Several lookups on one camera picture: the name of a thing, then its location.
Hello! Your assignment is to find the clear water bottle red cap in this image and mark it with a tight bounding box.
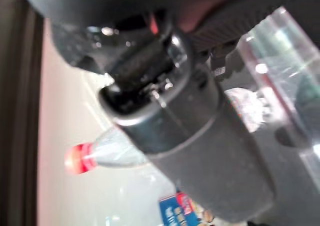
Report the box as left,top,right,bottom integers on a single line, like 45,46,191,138
63,87,267,176

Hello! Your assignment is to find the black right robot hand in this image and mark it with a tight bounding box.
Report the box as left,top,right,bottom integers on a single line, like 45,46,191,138
17,0,320,223

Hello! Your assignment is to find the blue snack box red logo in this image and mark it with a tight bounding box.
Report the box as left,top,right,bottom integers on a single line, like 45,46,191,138
158,190,217,226

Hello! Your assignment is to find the clear plastic container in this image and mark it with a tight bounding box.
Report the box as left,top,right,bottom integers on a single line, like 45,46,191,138
236,7,320,162

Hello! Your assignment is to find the glossy brown cabinet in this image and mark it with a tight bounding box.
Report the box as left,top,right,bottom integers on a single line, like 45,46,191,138
0,0,45,226

